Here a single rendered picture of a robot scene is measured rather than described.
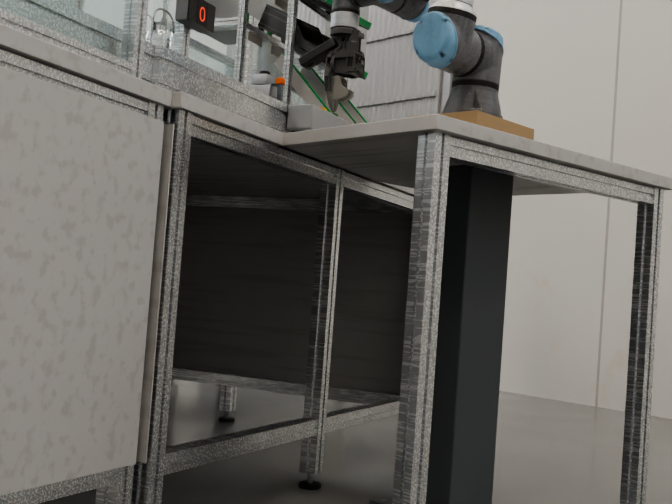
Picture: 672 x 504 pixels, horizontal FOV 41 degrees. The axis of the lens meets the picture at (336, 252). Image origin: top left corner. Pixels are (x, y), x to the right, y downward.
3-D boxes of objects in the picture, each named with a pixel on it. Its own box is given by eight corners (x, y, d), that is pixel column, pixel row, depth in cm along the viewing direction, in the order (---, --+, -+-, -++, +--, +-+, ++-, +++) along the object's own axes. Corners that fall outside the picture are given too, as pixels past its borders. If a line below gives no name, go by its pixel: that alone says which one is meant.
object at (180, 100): (435, 202, 305) (435, 194, 305) (181, 107, 169) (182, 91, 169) (100, 193, 364) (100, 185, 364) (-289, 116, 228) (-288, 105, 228)
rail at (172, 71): (344, 167, 256) (346, 128, 256) (156, 96, 175) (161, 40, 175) (326, 166, 258) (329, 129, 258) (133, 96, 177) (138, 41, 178)
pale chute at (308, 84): (347, 133, 274) (356, 122, 272) (322, 125, 263) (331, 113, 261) (299, 73, 286) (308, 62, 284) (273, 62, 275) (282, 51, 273)
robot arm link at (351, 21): (326, 11, 236) (339, 21, 244) (324, 29, 236) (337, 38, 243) (352, 10, 233) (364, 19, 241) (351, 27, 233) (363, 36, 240)
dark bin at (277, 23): (346, 68, 275) (356, 45, 274) (321, 57, 265) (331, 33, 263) (283, 37, 290) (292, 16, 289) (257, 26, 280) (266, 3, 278)
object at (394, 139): (674, 190, 231) (674, 178, 231) (436, 128, 171) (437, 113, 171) (462, 197, 283) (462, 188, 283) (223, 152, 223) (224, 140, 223)
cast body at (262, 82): (277, 98, 249) (279, 73, 250) (269, 95, 245) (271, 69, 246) (250, 99, 253) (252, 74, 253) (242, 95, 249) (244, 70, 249)
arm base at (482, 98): (515, 128, 222) (519, 88, 222) (470, 115, 213) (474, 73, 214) (472, 132, 234) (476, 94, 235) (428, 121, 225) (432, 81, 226)
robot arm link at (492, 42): (509, 89, 224) (515, 35, 225) (479, 75, 214) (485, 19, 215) (468, 92, 232) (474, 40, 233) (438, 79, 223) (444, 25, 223)
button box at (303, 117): (346, 143, 239) (348, 120, 240) (311, 128, 220) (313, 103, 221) (322, 143, 242) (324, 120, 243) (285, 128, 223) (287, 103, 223)
